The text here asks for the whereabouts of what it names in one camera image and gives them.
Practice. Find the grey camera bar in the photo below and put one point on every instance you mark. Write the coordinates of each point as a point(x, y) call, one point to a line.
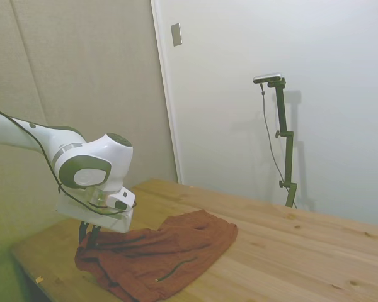
point(267, 77)

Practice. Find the grey wall plate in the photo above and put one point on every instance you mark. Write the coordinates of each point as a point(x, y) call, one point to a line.
point(176, 34)

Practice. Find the small tan scrap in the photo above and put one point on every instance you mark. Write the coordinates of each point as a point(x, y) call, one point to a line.
point(39, 279)

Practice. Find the dark green camera stand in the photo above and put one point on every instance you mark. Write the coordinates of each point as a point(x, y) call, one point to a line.
point(285, 126)

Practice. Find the rust orange shorts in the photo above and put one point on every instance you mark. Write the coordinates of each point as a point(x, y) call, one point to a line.
point(176, 245)

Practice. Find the white gripper body block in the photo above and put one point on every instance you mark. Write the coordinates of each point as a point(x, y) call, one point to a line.
point(113, 220)

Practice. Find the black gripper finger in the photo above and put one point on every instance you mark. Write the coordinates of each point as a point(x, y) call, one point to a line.
point(82, 232)
point(94, 234)

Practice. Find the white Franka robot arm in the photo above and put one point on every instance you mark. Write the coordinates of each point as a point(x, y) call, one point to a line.
point(107, 157)

